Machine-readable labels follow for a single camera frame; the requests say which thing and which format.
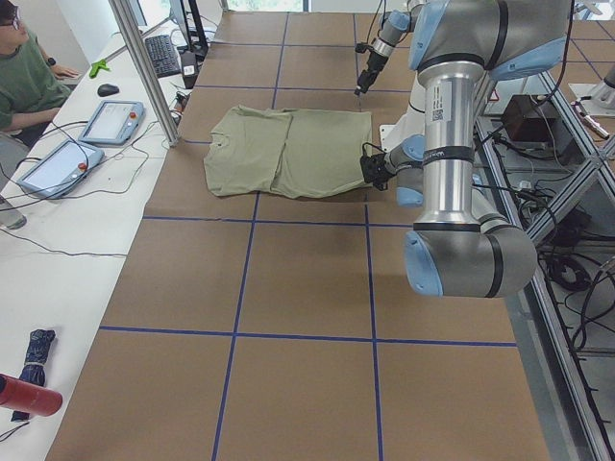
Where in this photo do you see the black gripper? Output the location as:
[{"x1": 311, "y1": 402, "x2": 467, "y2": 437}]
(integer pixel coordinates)
[
  {"x1": 354, "y1": 41, "x2": 390, "y2": 96},
  {"x1": 359, "y1": 154, "x2": 389, "y2": 190}
]

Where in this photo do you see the olive green long-sleeve shirt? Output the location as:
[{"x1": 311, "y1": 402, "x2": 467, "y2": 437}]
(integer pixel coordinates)
[{"x1": 204, "y1": 106, "x2": 372, "y2": 199}]

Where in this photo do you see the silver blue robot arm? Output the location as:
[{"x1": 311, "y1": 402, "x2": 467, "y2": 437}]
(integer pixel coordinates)
[
  {"x1": 356, "y1": 1, "x2": 574, "y2": 298},
  {"x1": 354, "y1": 1, "x2": 426, "y2": 96}
]

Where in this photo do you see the brown wooden box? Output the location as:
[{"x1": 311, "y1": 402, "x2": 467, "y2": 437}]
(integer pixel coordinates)
[{"x1": 502, "y1": 94, "x2": 556, "y2": 142}]

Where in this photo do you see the black power adapter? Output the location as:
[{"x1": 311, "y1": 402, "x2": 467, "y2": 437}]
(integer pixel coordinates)
[{"x1": 180, "y1": 51, "x2": 198, "y2": 89}]

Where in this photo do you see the black keyboard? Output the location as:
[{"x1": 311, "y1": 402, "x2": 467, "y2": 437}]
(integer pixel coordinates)
[{"x1": 144, "y1": 35, "x2": 182, "y2": 78}]

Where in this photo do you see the far blue teach pendant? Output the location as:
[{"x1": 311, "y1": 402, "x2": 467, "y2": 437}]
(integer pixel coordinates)
[{"x1": 78, "y1": 100, "x2": 145, "y2": 146}]

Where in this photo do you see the blue teach pendant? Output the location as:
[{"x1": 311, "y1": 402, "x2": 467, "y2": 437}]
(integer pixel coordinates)
[
  {"x1": 16, "y1": 140, "x2": 104, "y2": 199},
  {"x1": 78, "y1": 100, "x2": 145, "y2": 146}
]

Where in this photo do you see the black computer mouse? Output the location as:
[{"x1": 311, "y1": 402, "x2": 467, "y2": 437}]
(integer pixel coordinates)
[{"x1": 97, "y1": 84, "x2": 120, "y2": 97}]

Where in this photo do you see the green plastic clamp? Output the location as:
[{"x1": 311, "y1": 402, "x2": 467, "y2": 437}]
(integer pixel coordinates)
[{"x1": 88, "y1": 59, "x2": 111, "y2": 79}]

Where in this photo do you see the near blue teach pendant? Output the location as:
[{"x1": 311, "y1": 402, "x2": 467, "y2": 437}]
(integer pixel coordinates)
[{"x1": 16, "y1": 140, "x2": 104, "y2": 199}]

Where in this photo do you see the person in green shirt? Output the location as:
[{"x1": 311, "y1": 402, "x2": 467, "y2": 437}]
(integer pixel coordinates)
[{"x1": 1, "y1": 1, "x2": 79, "y2": 147}]

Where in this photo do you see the folded dark blue umbrella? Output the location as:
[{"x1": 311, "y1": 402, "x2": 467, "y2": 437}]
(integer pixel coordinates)
[{"x1": 18, "y1": 329, "x2": 57, "y2": 416}]

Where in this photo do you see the red cylindrical bottle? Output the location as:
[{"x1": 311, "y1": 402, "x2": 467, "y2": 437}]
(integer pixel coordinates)
[{"x1": 1, "y1": 375, "x2": 63, "y2": 417}]

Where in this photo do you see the aluminium frame post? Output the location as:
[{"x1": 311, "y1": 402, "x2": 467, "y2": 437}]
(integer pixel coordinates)
[{"x1": 109, "y1": 0, "x2": 179, "y2": 147}]

